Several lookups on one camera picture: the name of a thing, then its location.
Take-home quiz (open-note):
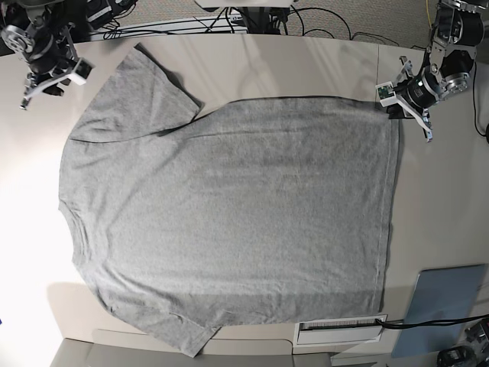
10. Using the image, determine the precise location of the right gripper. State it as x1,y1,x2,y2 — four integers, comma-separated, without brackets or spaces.
21,23,79,110

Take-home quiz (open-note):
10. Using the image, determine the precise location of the black floor cables bundle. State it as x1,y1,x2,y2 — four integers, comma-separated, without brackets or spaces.
102,0,352,41

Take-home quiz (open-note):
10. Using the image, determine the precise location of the blue-grey board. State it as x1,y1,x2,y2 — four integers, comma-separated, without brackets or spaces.
391,264,487,359

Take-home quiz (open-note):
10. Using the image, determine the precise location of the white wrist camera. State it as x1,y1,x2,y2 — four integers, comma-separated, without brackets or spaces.
69,58,93,86
376,81,398,108

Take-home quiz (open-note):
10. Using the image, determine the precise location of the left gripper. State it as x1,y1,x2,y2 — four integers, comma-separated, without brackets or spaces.
387,56,441,142

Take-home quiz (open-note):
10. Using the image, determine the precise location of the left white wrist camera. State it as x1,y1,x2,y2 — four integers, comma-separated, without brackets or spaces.
376,81,398,108

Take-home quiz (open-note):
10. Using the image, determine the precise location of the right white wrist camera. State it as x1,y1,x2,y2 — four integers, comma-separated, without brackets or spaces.
69,58,93,86

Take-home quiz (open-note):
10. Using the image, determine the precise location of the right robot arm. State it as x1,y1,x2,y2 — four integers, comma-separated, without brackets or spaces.
1,1,79,110

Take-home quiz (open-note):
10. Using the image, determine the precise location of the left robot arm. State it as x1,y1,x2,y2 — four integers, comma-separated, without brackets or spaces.
376,1,488,142

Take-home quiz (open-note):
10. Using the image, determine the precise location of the black device on floor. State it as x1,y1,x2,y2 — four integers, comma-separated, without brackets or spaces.
436,346,477,367

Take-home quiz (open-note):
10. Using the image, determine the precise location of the grey T-shirt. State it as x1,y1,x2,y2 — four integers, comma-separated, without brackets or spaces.
59,48,400,357

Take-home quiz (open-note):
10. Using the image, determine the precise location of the white cable grommet slot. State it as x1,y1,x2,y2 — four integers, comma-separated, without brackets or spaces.
293,314,387,347

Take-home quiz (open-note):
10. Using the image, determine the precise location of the black cable at slot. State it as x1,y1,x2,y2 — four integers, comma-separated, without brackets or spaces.
374,314,489,330

